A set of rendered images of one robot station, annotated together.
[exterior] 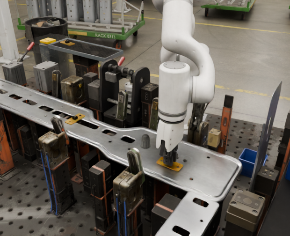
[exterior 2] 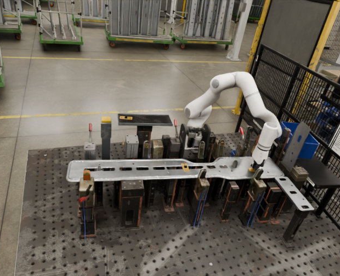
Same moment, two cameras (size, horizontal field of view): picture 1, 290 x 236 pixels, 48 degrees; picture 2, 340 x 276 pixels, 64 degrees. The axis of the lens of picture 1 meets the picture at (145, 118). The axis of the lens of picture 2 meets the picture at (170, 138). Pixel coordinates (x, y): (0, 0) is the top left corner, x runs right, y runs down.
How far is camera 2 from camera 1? 1.49 m
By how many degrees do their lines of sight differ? 42
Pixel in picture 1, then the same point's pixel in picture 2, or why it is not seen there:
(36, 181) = (160, 218)
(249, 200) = (300, 170)
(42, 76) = (136, 147)
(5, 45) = not seen: outside the picture
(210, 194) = (280, 174)
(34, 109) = (154, 171)
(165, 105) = (269, 143)
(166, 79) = (273, 132)
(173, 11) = (259, 99)
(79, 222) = (211, 223)
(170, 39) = (262, 113)
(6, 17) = not seen: outside the picture
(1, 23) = not seen: outside the picture
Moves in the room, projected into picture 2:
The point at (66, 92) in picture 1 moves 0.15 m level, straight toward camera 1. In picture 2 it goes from (158, 153) to (177, 161)
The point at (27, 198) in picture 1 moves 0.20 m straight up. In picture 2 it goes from (171, 229) to (176, 206)
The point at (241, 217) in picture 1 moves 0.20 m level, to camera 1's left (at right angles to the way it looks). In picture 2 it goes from (302, 177) to (289, 190)
